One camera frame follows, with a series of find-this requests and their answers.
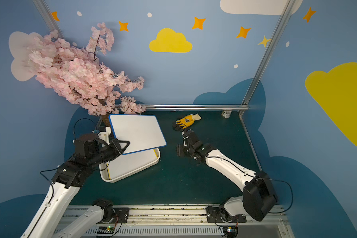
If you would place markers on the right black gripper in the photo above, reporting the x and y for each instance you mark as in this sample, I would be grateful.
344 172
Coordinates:
186 133

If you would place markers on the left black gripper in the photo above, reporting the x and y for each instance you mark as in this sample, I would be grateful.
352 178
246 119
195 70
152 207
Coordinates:
115 146

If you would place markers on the yellow-edged whiteboard back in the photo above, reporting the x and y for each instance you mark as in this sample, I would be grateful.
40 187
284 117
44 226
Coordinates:
127 165

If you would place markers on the blue-edged whiteboard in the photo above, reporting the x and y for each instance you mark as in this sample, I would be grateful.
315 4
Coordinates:
142 131

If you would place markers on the white plastic storage box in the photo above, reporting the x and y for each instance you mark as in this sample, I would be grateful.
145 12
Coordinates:
135 146

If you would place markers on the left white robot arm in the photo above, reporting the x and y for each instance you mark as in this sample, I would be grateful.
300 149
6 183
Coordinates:
64 186

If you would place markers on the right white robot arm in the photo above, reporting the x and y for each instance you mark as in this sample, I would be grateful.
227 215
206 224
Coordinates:
259 195

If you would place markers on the yellow black work glove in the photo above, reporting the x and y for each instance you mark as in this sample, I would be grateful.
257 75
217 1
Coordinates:
185 122

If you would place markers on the horizontal aluminium back bar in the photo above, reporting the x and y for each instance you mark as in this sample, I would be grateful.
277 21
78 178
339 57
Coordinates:
188 107

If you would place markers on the left green circuit board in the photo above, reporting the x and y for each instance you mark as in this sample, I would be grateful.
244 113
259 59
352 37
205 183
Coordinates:
105 231

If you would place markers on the green circuit board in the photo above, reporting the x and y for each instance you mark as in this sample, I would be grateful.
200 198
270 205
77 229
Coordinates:
230 232
105 231

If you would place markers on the pink cherry blossom tree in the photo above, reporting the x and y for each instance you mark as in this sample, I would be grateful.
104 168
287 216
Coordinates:
77 75

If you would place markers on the right green circuit board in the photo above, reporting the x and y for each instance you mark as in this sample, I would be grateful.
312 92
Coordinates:
230 232

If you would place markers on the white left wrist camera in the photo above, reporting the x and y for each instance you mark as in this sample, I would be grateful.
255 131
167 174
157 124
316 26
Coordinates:
104 134

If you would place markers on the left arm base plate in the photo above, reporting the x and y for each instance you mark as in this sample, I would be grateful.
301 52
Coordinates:
119 215

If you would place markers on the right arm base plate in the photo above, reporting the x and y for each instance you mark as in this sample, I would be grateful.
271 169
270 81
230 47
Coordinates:
217 215

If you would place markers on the aluminium front rail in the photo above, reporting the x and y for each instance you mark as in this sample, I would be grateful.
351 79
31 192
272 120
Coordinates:
170 221

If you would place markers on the left aluminium frame post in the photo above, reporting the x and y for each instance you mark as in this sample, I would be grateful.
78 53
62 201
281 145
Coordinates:
46 14

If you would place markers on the aluminium frame post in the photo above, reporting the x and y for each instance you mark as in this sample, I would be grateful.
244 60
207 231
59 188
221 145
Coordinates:
277 33
46 14

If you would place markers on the right aluminium frame post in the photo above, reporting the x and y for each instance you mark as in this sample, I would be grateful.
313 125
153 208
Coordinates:
277 33

